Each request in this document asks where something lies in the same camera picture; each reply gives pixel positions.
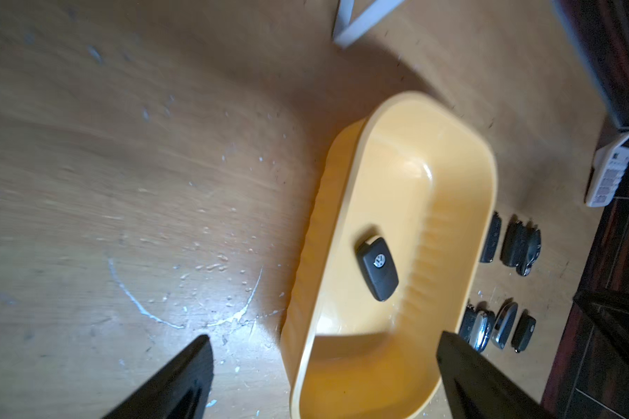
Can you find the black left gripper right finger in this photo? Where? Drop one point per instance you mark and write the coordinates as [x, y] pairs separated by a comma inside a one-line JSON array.
[[475, 388]]

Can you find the black silver Porsche key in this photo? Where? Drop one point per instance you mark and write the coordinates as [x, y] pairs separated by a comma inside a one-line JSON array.
[[530, 251]]

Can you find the white calculator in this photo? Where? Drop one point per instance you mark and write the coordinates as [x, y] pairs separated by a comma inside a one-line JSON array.
[[608, 168]]

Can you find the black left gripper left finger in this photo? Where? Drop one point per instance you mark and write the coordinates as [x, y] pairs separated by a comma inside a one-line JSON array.
[[178, 390]]

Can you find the white wire shelf rack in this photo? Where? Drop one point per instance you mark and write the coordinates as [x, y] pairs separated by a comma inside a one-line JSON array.
[[347, 31]]

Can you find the dark grey car key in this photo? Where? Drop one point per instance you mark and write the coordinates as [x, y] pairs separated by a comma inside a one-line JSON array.
[[523, 332]]

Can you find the black VW car key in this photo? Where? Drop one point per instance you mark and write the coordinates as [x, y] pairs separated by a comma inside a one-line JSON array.
[[377, 267]]

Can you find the silver-edged car key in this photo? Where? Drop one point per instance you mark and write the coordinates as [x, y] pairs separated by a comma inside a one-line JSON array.
[[505, 321]]

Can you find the yellow storage box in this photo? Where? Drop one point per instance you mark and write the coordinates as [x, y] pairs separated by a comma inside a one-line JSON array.
[[415, 174]]

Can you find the black three-button car key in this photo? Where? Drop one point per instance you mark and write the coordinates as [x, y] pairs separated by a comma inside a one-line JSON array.
[[476, 327]]

